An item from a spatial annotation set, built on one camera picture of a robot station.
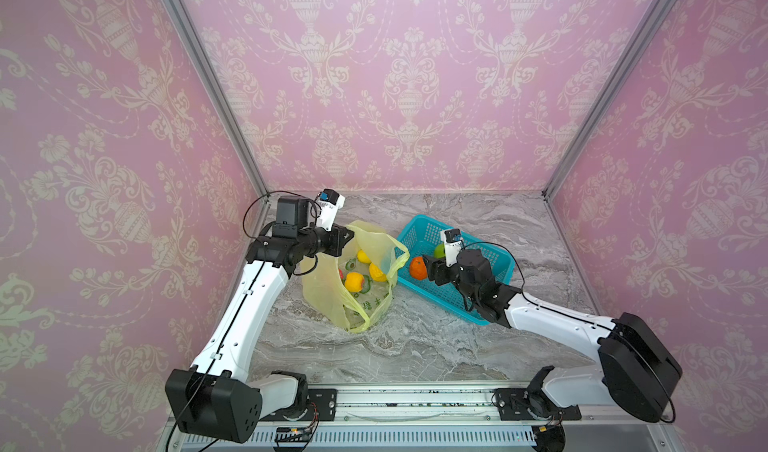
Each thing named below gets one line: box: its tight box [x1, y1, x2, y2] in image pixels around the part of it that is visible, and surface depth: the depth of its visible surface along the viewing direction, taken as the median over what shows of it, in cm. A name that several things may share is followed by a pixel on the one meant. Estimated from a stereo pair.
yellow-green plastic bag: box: [300, 221, 410, 333], surface depth 79 cm
